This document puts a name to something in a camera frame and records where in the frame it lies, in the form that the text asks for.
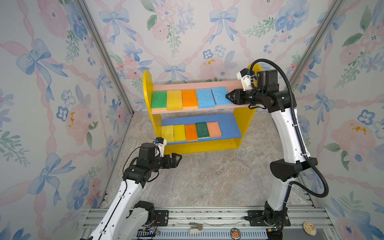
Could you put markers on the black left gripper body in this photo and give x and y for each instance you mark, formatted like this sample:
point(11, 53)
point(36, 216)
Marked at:
point(163, 162)

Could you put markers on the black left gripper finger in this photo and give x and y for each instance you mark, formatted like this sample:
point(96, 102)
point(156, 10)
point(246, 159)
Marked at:
point(176, 157)
point(172, 164)

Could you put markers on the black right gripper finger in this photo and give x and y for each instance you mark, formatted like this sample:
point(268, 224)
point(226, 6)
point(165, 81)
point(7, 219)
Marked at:
point(236, 101)
point(235, 94)

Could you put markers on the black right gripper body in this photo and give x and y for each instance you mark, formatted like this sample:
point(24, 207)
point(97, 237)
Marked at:
point(251, 97)

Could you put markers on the light blue sponge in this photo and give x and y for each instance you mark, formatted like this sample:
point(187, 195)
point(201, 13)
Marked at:
point(219, 94)
point(205, 99)

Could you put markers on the yellow scrub sponge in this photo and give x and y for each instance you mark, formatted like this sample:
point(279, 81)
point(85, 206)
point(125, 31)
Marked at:
point(179, 133)

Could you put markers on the porous yellow sponge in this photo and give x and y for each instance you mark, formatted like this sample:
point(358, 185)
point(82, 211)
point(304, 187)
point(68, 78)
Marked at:
point(167, 133)

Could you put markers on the orange scrub sponge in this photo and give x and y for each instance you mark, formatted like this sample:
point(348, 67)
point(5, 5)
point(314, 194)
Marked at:
point(191, 133)

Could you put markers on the pink orange sponge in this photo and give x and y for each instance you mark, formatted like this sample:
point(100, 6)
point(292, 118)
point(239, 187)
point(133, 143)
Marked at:
point(214, 130)

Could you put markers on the dark green scrub sponge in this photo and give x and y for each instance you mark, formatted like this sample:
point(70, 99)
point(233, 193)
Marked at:
point(202, 130)

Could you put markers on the pale yellow sponge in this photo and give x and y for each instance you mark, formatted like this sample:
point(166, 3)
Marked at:
point(190, 100)

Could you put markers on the bright green scrub sponge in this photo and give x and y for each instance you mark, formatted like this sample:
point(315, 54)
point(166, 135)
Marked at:
point(159, 100)

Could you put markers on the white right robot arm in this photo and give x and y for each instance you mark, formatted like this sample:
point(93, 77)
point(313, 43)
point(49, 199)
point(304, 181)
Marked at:
point(295, 160)

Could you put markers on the pink upper shelf board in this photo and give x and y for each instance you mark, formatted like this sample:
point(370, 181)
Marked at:
point(230, 86)

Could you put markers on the round sticker badge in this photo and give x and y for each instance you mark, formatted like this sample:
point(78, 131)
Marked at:
point(235, 234)

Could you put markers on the round beige disc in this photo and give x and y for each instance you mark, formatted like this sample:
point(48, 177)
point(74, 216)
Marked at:
point(309, 228)

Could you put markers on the yellow shelf unit frame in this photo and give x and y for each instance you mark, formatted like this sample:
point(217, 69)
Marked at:
point(243, 117)

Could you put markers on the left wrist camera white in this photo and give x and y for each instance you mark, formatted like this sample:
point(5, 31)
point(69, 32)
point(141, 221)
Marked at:
point(160, 144)

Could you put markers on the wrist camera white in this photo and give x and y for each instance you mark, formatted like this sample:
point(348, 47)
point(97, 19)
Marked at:
point(160, 144)
point(247, 80)

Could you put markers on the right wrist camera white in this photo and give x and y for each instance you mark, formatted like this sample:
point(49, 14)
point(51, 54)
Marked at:
point(247, 80)

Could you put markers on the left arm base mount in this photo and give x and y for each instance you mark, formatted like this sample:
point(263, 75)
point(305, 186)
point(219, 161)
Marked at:
point(156, 216)

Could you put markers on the beige clip on rail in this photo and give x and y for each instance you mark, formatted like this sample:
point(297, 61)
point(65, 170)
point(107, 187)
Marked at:
point(195, 228)

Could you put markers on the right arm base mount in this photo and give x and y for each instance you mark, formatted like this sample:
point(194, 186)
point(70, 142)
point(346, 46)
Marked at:
point(274, 221)

